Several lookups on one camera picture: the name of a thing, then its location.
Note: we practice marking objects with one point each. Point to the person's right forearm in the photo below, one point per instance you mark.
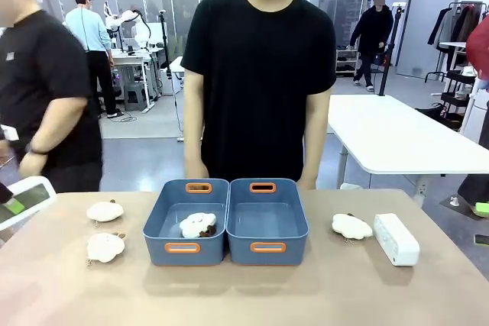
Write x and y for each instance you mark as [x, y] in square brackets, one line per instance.
[193, 123]

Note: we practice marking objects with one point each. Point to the person's left forearm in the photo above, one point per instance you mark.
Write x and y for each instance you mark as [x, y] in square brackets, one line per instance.
[317, 139]

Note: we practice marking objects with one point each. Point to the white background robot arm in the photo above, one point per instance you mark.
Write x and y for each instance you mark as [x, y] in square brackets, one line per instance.
[128, 20]

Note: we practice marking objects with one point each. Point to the blue basket holding sheep plush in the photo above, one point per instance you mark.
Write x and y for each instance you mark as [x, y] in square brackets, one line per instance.
[164, 211]

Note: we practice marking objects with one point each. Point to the bystander's hand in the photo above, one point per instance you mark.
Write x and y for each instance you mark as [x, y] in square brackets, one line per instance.
[28, 163]

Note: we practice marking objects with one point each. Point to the person's left hand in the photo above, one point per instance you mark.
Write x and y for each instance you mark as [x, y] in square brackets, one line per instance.
[306, 180]

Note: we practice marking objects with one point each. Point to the person's right hand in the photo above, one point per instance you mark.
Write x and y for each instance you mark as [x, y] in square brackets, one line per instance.
[196, 168]

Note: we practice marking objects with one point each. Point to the white power strip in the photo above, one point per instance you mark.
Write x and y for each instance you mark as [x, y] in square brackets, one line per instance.
[395, 240]

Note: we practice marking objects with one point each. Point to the white sheep plush brown ears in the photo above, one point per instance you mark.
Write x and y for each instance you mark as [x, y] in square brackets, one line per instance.
[104, 211]

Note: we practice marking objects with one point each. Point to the white sheep plush flat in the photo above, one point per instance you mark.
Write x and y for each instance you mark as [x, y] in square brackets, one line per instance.
[349, 226]

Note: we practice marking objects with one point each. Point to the bystander in black shirt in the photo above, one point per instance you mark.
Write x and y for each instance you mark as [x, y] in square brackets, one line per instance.
[42, 74]

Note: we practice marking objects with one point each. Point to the white table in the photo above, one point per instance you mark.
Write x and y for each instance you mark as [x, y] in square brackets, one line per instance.
[389, 131]

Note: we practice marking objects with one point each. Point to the black trolley cart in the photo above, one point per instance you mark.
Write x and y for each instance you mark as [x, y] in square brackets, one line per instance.
[458, 89]

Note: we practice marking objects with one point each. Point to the grey plastic stool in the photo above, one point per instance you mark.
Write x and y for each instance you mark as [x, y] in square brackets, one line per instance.
[134, 97]

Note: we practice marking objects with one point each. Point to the white sheep plush smiling face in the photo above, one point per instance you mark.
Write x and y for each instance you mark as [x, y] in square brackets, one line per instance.
[196, 223]

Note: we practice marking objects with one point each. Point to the man in light blue shirt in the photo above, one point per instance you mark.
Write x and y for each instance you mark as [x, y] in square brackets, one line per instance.
[89, 36]

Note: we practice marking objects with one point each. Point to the white background desk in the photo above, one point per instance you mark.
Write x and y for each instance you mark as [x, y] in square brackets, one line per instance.
[133, 60]

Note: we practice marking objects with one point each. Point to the person in red jacket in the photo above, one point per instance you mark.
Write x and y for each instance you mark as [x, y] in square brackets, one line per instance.
[479, 47]

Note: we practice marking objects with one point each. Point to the black tripod stand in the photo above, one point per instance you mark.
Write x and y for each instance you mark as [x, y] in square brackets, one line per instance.
[389, 55]
[164, 39]

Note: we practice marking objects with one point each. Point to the clothes rack with coats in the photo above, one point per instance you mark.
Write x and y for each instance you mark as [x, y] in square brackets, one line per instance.
[454, 26]

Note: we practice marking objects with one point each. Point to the man in black hoodie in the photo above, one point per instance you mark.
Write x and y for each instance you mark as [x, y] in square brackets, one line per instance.
[372, 36]

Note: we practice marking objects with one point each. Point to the person in black t-shirt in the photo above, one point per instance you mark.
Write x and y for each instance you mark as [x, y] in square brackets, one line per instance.
[260, 74]

